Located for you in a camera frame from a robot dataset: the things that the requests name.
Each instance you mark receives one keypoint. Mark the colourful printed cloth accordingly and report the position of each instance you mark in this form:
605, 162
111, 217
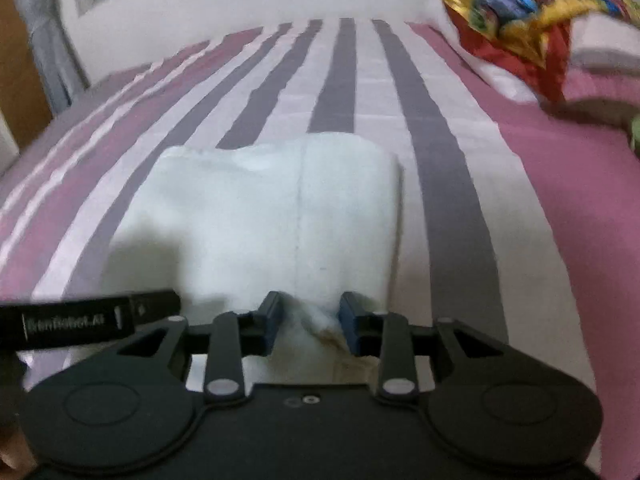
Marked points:
515, 5

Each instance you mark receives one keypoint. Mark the pink grey striped bedsheet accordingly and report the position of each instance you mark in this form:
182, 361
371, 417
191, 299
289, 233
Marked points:
550, 200

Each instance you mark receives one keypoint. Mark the brown wooden furniture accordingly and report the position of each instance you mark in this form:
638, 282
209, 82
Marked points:
20, 85

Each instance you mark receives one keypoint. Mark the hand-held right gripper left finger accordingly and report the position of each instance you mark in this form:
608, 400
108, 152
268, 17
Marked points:
270, 331

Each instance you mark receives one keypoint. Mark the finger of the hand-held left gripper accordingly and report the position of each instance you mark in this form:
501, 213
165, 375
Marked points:
156, 306

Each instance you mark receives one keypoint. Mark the grey curtain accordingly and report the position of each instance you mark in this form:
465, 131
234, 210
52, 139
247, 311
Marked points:
47, 50

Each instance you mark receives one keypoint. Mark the person's left forearm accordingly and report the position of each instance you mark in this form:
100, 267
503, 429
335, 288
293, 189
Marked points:
11, 450

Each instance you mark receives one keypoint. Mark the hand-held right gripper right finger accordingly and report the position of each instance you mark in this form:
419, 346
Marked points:
348, 331

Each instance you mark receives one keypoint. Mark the white small cloth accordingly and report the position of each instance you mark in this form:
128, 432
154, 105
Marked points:
250, 210

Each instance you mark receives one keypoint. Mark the pink grey striped pillow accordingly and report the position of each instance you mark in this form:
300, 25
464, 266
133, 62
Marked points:
600, 80

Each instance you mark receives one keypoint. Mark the light green item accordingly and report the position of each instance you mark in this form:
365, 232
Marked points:
635, 132

